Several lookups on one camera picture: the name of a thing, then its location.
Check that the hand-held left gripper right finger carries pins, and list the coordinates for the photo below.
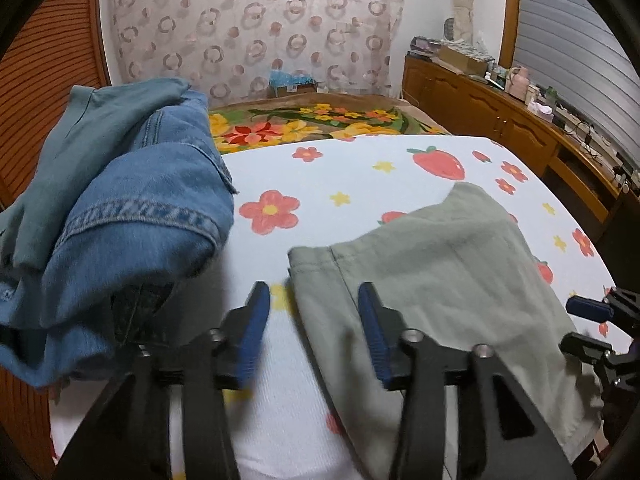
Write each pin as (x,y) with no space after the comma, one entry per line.
(376,340)

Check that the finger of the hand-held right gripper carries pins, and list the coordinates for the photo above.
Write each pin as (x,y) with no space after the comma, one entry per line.
(590,308)
(582,347)

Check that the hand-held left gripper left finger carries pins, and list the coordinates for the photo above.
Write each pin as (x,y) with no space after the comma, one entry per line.
(252,340)

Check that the grey-green pants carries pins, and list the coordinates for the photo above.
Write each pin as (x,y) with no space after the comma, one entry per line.
(450,280)

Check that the teal blue pants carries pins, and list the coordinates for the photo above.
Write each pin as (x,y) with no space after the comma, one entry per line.
(65,160)

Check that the white floral bed sheet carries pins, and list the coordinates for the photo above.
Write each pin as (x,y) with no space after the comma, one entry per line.
(360,180)

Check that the blue denim jeans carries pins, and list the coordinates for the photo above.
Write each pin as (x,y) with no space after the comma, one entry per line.
(140,220)

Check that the white power strip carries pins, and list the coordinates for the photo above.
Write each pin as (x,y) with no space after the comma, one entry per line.
(580,120)

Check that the pink tissue box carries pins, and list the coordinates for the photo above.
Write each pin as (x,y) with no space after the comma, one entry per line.
(541,111)

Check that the wooden sideboard cabinet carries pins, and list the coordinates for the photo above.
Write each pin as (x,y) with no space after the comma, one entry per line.
(500,115)

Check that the green bottle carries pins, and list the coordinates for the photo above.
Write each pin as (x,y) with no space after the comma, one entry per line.
(550,95)

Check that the brown floral blanket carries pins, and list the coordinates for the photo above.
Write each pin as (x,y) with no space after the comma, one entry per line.
(310,122)

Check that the pink thermos jug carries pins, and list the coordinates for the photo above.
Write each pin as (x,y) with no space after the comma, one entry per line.
(519,82)

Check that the cardboard box with blue cloth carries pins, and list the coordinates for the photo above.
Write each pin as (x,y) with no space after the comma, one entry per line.
(295,85)

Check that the grey window blinds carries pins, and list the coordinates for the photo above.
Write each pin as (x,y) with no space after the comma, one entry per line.
(575,45)

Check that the cardboard box of small items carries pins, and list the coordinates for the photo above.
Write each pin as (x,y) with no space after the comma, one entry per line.
(462,60)

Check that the circle-patterned sheer curtain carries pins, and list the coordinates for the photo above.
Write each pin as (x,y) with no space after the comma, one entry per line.
(260,25)

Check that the wooden louvered wardrobe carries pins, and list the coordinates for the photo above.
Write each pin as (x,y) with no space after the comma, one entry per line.
(45,90)

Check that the pale corner curtain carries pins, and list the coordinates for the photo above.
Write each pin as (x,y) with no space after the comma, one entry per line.
(462,5)

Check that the wooden window frame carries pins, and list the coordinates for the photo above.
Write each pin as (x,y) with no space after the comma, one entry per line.
(509,10)

